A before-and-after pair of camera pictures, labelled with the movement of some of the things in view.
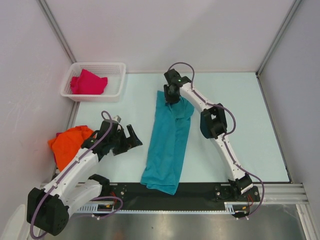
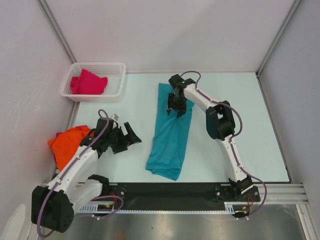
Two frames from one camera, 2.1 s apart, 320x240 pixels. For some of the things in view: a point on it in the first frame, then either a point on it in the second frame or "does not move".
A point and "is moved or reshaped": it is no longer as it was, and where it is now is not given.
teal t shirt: [168, 138] is moved or reshaped
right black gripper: [169, 99] → [171, 105]
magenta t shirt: [88, 83] does not move
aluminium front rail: [293, 194] does not move
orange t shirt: [66, 144] does not move
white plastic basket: [115, 72] does not move
